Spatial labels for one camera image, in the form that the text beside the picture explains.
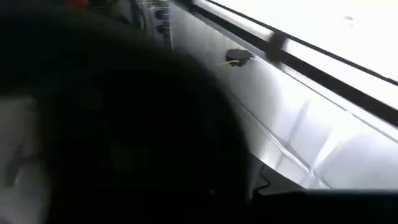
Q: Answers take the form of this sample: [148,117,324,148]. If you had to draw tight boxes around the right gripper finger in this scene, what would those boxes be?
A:
[250,157,398,224]

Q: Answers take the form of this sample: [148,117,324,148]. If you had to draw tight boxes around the green denim cap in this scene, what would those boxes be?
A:
[0,0,252,224]

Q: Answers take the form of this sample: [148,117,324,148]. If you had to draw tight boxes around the long light rail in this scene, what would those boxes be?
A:
[174,0,398,128]

